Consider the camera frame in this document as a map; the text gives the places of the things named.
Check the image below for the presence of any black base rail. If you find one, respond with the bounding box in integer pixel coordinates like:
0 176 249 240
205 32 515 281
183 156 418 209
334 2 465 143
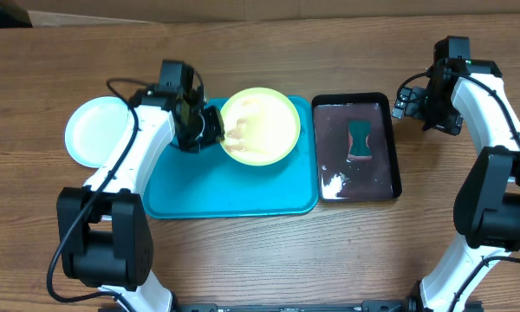
172 299 484 312

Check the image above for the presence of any cardboard backdrop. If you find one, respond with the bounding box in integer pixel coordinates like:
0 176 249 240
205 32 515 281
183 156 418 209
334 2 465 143
17 0 520 23

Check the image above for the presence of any black rectangular tray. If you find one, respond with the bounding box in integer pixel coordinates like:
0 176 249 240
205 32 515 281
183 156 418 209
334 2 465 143
311 93 402 202

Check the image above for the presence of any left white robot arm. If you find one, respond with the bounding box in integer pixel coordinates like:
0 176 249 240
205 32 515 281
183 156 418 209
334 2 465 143
46 60 224 311

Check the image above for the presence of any teal plastic tray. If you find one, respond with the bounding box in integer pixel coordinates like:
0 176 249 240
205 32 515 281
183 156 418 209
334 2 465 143
143 96 319 219

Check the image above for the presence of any light blue plate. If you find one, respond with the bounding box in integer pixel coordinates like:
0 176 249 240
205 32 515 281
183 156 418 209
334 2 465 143
64 96 130 168

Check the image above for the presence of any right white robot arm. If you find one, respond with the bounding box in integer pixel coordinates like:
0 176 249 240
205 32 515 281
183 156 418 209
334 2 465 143
392 36 520 312

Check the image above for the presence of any green sponge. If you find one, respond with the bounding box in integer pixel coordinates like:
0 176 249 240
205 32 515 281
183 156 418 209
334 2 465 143
348 120 372 160

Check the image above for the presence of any yellow plate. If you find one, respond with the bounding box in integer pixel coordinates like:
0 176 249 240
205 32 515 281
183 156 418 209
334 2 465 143
220 88 301 166

